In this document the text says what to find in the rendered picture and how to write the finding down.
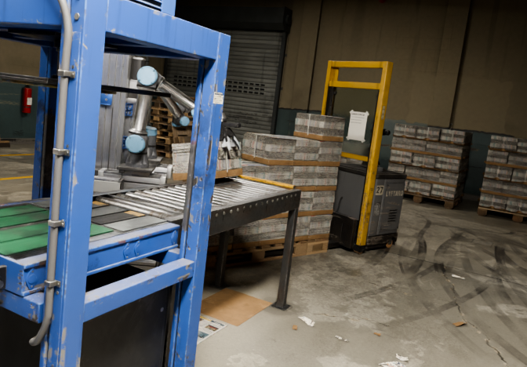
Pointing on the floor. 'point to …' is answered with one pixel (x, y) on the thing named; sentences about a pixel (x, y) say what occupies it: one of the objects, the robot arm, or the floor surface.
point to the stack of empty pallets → (164, 144)
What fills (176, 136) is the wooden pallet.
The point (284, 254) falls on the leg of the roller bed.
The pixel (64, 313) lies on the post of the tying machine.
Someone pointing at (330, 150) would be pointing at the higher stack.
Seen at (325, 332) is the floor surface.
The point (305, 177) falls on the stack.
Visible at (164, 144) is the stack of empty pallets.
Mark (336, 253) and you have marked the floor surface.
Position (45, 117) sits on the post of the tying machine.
